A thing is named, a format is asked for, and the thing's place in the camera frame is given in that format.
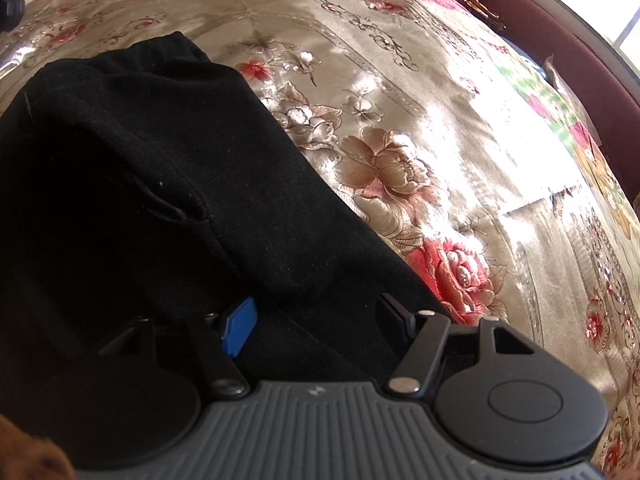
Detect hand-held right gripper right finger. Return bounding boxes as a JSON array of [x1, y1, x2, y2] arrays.
[[377, 294, 546, 396]]

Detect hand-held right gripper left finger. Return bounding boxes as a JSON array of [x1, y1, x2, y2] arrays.
[[97, 297, 258, 401]]

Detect black pants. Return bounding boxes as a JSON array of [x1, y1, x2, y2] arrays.
[[0, 31, 453, 466]]

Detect beige floral satin bedspread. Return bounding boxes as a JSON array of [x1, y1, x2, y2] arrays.
[[0, 0, 640, 480]]

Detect person's brown fuzzy coat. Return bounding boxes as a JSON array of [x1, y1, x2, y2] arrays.
[[0, 412, 78, 480]]

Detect gold metal rack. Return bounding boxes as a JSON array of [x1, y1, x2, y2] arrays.
[[462, 0, 507, 31]]

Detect maroon headboard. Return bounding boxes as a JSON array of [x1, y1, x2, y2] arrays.
[[475, 0, 640, 201]]

